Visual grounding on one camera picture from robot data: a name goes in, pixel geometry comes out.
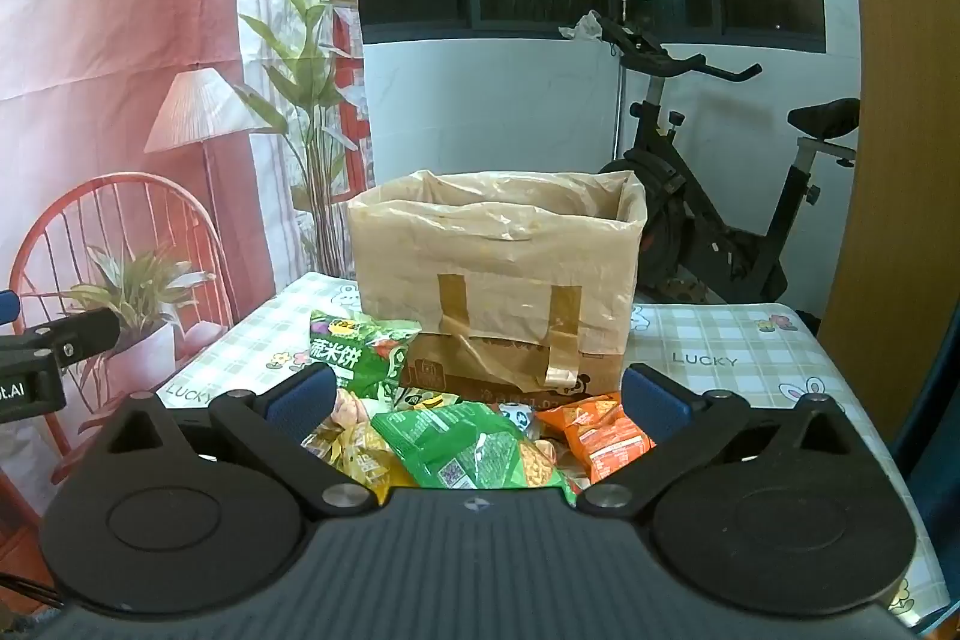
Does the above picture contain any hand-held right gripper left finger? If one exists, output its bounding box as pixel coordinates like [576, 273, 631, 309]
[94, 361, 376, 522]

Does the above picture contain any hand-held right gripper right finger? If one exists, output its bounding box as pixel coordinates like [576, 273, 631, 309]
[574, 362, 872, 522]

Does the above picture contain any large green rice cracker packet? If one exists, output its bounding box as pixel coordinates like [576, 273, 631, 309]
[309, 308, 422, 431]

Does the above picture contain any gold foil packet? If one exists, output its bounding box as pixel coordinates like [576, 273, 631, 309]
[301, 415, 417, 507]

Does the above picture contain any cardboard box with plastic liner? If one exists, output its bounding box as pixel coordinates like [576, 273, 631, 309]
[346, 167, 647, 410]

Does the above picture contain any orange snack packet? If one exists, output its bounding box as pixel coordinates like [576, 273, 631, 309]
[536, 392, 657, 485]

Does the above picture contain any small pale green packet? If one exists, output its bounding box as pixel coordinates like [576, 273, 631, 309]
[394, 385, 452, 413]

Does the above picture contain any green snack packet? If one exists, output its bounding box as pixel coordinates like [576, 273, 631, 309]
[371, 401, 578, 507]

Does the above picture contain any black exercise bike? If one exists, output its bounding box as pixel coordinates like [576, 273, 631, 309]
[596, 14, 862, 305]

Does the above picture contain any metal pole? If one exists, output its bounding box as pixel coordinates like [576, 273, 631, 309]
[616, 0, 630, 163]

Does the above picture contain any wooden panel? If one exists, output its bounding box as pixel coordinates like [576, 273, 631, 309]
[817, 0, 960, 453]

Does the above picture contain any crumpled white tissue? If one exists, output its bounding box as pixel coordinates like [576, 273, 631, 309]
[559, 10, 605, 41]

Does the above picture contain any black cable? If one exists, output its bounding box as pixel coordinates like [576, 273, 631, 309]
[0, 572, 62, 608]

